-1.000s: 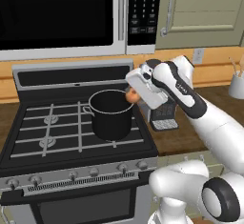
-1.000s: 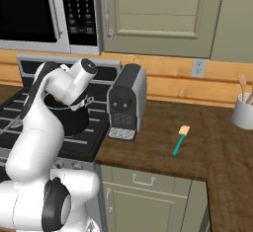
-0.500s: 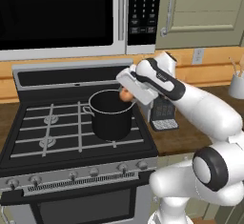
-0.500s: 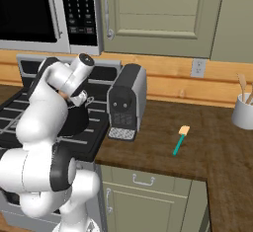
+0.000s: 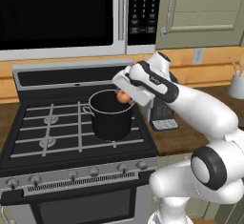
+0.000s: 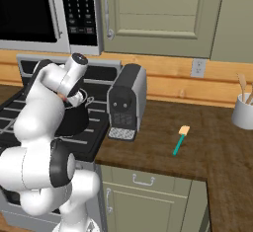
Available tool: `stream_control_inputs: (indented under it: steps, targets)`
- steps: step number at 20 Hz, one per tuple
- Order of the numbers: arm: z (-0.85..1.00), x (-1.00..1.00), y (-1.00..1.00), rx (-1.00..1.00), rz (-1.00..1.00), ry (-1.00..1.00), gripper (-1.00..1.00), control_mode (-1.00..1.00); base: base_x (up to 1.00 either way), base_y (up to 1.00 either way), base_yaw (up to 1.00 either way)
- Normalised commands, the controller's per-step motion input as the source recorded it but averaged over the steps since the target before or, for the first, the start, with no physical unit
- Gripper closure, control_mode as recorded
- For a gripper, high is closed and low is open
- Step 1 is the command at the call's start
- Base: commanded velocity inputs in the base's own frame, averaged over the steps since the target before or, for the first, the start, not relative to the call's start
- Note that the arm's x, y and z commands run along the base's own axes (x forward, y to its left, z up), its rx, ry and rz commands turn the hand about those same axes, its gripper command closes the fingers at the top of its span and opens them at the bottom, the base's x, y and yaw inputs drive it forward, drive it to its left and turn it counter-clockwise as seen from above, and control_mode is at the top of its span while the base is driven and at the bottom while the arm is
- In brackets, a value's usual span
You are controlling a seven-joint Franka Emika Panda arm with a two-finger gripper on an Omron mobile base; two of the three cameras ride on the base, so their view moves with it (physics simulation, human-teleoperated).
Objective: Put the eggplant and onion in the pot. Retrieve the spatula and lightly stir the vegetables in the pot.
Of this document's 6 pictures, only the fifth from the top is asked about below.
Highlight black gas stove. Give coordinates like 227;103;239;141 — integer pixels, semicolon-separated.
0;58;160;224

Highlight wooden utensil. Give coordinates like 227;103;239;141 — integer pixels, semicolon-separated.
228;56;238;75
237;54;244;78

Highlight silver black microwave oven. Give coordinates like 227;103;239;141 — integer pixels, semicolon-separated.
0;0;163;62

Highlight white wall socket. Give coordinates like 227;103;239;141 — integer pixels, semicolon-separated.
192;47;206;66

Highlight white utensil holder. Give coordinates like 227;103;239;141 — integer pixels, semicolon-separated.
228;70;244;100

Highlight silver stove knob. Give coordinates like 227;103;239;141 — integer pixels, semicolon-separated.
7;177;20;191
136;159;149;171
67;170;80;182
88;167;100;177
116;162;130;174
29;174;43;188

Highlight orange onion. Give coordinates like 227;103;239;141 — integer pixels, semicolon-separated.
115;90;132;104

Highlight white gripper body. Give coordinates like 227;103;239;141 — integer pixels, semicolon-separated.
112;65;156;107

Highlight pale green cupboard door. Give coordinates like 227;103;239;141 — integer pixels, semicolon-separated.
154;0;244;51

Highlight grey oven door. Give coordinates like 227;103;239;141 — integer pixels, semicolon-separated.
30;185;154;224

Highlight silver microwave handle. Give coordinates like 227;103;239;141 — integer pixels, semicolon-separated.
117;0;126;42

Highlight silver cupboard handle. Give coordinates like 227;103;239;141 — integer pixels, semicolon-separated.
159;0;174;38

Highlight black grey small appliance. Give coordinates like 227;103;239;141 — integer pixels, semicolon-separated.
146;97;180;132

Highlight black cooking pot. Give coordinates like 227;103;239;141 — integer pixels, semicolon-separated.
82;89;136;142

